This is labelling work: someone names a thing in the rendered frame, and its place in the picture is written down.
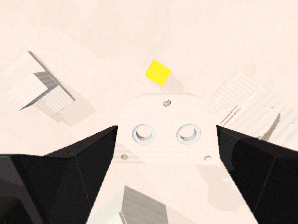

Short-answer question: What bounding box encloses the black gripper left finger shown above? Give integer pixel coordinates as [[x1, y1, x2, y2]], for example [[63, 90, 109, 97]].
[[0, 125, 118, 224]]

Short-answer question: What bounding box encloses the yellow block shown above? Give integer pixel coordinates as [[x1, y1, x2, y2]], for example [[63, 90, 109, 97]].
[[145, 60, 172, 86]]

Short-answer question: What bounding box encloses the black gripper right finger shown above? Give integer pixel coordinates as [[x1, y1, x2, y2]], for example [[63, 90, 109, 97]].
[[216, 125, 298, 224]]

